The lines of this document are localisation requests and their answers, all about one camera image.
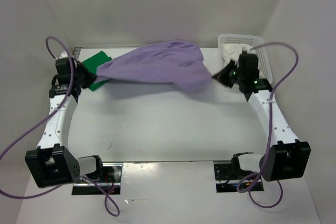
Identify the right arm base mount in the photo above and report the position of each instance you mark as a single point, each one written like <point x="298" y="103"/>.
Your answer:
<point x="226" y="179"/>

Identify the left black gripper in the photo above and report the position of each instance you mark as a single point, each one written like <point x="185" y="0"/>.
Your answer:
<point x="91" y="76"/>

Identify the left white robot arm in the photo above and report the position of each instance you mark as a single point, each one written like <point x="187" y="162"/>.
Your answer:
<point x="52" y="163"/>

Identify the purple t shirt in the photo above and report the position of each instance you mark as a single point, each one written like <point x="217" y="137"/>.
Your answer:
<point x="175" y="62"/>

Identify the green t shirt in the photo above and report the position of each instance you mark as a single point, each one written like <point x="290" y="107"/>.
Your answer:
<point x="93" y="63"/>

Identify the white cloth in basket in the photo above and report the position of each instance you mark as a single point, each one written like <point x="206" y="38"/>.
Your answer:
<point x="230" y="52"/>

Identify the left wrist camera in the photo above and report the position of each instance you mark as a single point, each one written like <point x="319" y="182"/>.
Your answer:
<point x="62" y="55"/>

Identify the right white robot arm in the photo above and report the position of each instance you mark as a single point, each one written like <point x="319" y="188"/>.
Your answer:
<point x="286" y="156"/>

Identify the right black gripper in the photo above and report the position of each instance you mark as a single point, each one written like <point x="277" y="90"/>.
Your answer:
<point x="222" y="77"/>

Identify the white plastic basket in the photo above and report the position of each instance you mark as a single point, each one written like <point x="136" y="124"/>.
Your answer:
<point x="253" y="41"/>

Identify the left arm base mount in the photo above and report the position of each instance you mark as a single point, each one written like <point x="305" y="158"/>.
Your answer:
<point x="109" y="181"/>

